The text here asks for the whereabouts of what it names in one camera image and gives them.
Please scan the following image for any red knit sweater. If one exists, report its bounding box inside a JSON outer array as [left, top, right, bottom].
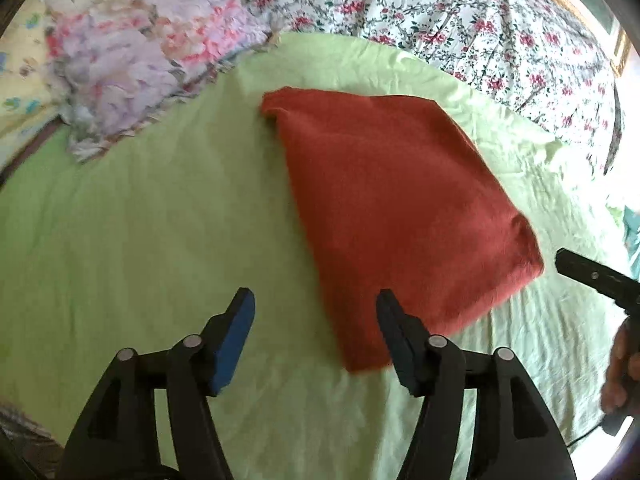
[[260, 87, 544, 373]]

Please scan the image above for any person's right hand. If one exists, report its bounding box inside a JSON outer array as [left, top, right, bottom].
[[600, 320, 639, 414]]

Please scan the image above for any green bed sheet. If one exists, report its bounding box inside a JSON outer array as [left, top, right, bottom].
[[1, 34, 629, 479]]

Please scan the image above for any white rose floral quilt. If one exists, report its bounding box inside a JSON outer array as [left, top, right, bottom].
[[241, 0, 624, 176]]

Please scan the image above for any yellow cartoon print pillow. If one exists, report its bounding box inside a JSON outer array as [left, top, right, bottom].
[[1, 0, 56, 167]]

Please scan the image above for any purple floral pillow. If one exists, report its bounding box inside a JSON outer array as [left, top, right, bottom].
[[44, 0, 274, 162]]

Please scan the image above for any gold picture frame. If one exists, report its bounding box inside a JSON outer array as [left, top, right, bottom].
[[553, 0, 639, 77]]

